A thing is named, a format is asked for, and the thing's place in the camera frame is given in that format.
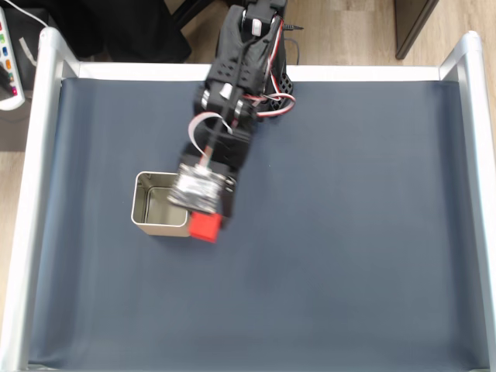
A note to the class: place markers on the square beige tin container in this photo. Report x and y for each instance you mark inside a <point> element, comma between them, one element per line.
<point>162,229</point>

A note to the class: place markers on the white tape strip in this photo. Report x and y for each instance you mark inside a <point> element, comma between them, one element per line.
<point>28,50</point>

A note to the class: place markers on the black cloth-covered object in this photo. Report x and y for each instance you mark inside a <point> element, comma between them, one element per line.
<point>116,27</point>

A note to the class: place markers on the dark wooden cabinet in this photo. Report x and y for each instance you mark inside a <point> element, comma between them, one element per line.
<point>414,23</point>

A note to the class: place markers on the blue-grey table mat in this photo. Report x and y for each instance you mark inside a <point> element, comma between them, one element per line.
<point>310,252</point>

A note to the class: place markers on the white metal table frame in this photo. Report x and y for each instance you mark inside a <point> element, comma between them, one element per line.
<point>42,155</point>

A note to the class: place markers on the white power strip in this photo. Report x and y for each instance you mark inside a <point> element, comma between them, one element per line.
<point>11,100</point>

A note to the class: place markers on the bare camera circuit board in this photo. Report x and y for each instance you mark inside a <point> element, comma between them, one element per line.
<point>195,190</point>

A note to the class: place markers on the red cube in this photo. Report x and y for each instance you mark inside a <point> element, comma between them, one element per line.
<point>205,228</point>

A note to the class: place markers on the black chair leg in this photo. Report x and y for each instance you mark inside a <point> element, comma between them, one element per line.
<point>193,11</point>

